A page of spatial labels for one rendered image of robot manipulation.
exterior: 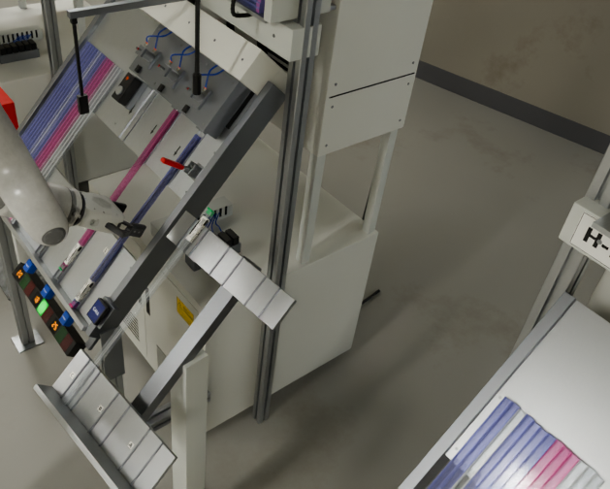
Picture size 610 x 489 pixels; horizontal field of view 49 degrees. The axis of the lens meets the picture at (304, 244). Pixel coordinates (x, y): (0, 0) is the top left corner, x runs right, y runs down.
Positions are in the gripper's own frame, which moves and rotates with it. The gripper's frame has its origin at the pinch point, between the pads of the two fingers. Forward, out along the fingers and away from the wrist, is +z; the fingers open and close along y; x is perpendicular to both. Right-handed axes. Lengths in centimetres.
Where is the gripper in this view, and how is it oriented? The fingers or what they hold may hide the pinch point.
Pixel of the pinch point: (130, 219)
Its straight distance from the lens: 160.0
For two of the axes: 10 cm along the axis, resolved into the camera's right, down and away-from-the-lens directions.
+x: -5.1, 8.2, 2.4
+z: 5.9, 1.3, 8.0
